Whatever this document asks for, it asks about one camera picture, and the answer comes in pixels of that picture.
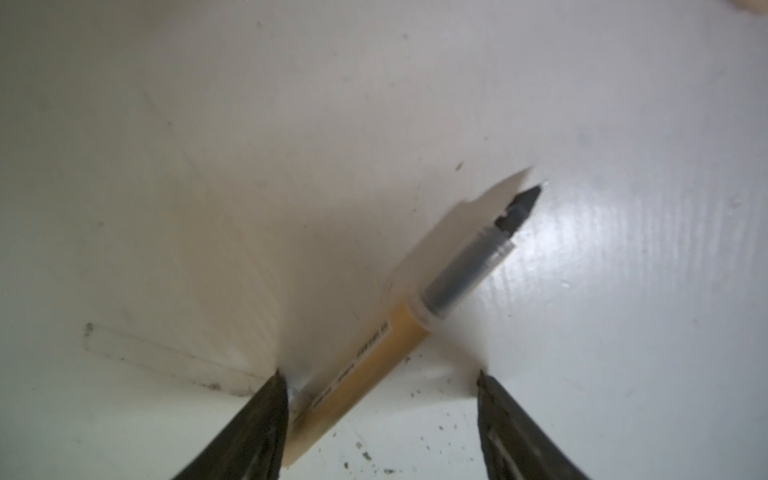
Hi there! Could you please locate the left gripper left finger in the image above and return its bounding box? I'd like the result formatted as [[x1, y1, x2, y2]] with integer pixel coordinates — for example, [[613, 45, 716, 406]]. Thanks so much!
[[176, 371, 289, 479]]

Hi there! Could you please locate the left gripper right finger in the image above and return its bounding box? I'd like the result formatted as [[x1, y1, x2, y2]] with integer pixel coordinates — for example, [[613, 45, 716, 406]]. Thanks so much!
[[477, 372, 588, 480]]

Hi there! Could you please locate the tan pen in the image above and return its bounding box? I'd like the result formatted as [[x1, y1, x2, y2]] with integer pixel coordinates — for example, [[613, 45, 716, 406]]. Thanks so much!
[[282, 184, 544, 468]]

